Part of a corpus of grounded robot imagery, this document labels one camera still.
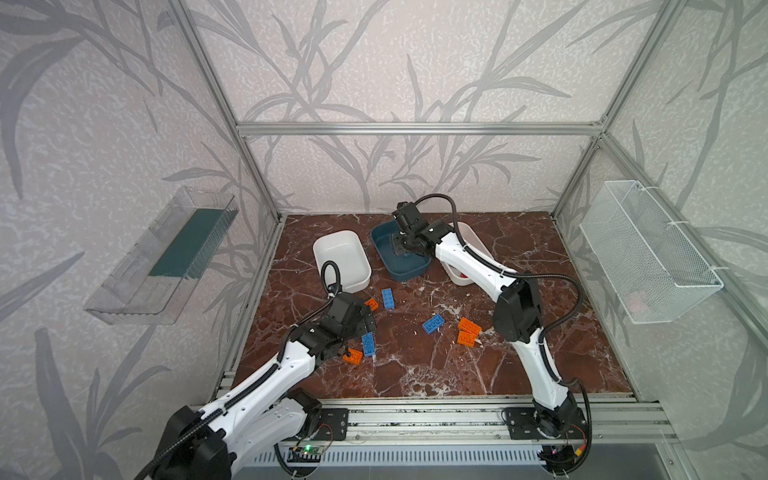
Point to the orange brick small square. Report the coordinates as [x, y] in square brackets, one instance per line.
[373, 304]

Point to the clear plastic wall tray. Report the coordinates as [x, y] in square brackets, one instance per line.
[155, 279]

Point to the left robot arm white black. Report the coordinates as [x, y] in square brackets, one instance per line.
[222, 437]

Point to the left controller board with wires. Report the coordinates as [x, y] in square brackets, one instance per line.
[307, 454]

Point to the aluminium front rail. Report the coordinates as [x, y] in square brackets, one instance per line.
[477, 420]

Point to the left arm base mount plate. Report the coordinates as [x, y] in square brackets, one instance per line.
[326, 424]

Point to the teal plastic bin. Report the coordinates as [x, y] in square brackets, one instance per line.
[401, 267]

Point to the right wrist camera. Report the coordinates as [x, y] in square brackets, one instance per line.
[407, 216]

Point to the white wire mesh basket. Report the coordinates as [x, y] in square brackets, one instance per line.
[652, 265]

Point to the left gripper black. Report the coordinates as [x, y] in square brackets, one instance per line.
[364, 324]

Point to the blue brick upper left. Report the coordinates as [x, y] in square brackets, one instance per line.
[388, 299]

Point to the orange brick right lower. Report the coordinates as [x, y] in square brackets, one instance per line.
[466, 338]

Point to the blue long brick lower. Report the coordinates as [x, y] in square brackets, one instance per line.
[368, 344]

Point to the right controller board with wires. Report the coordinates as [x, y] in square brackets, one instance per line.
[564, 458]

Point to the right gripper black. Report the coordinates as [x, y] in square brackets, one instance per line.
[410, 242]

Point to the controller board with wires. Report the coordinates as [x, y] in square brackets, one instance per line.
[307, 454]
[564, 458]

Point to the orange brick right upper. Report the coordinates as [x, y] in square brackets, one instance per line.
[469, 327]

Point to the orange brick front left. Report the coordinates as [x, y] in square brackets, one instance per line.
[353, 357]

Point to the left white plastic bin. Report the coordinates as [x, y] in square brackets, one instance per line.
[345, 249]

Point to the blue brick lower centre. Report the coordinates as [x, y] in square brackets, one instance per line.
[433, 324]

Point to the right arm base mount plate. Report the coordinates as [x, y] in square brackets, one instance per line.
[521, 424]

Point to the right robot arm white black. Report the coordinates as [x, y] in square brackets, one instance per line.
[517, 314]

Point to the white plastic bin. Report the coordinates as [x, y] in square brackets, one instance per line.
[451, 253]
[345, 249]

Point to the right white plastic bin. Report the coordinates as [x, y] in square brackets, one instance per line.
[451, 253]

